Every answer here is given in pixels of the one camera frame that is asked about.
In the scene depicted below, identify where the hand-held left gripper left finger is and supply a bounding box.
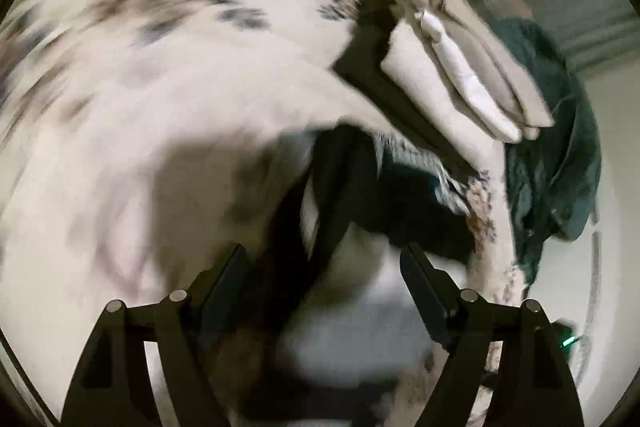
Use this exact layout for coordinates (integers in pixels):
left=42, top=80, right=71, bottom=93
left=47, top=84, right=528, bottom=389
left=60, top=243, right=249, bottom=427

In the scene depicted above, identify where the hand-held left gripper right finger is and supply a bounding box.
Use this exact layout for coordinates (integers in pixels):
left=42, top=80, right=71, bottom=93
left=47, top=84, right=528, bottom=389
left=399, top=242, right=586, bottom=427

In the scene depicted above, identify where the dark cloth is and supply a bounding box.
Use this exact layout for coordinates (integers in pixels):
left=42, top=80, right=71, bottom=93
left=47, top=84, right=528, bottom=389
left=270, top=122, right=478, bottom=308

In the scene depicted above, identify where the dark teal garment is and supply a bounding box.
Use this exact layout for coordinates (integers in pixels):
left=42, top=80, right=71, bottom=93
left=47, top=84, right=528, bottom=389
left=487, top=16, right=602, bottom=285

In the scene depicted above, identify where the floral printed bedspread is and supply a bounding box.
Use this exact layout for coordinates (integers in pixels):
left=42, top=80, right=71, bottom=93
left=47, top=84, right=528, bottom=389
left=0, top=0, right=531, bottom=427

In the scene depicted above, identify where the folded beige cloth stack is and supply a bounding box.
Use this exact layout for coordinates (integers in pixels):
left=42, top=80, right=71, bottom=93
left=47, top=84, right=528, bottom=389
left=382, top=0, right=557, bottom=144

